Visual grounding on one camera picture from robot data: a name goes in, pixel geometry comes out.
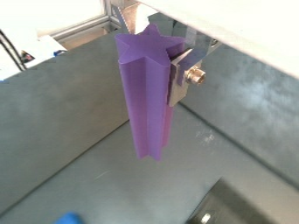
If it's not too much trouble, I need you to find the black curved holder bracket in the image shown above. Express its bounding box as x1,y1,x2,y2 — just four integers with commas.
184,178,299,224

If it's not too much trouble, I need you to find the white equipment with black cables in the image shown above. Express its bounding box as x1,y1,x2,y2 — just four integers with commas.
0,28,67,82

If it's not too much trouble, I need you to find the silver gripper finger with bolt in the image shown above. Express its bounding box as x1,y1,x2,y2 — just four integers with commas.
168,27,222,107

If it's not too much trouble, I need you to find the aluminium frame profile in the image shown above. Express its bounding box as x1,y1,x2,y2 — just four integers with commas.
49,0,137,42

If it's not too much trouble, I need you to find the blue foam shape board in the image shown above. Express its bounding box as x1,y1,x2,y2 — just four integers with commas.
53,213,84,224

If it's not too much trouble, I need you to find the purple star-shaped peg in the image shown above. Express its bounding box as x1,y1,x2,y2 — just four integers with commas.
116,24,184,160

